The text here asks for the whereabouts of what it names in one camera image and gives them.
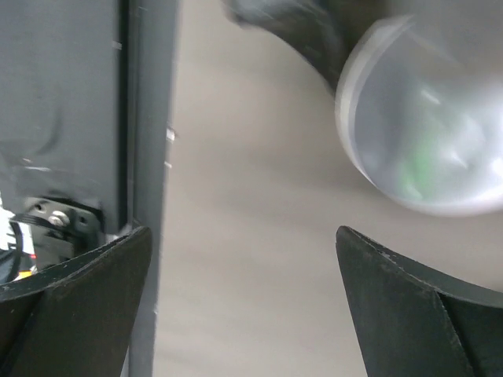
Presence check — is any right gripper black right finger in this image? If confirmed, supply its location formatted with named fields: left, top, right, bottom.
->
left=336, top=226, right=502, bottom=376

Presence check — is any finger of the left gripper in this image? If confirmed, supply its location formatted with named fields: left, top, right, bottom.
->
left=222, top=0, right=349, bottom=93

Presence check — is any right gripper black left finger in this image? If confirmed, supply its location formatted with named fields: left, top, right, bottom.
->
left=1, top=227, right=152, bottom=377

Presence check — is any clear round plastic jar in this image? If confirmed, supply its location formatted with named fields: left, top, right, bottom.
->
left=335, top=16, right=502, bottom=217

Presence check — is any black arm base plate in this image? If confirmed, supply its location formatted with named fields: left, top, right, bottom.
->
left=0, top=0, right=123, bottom=276

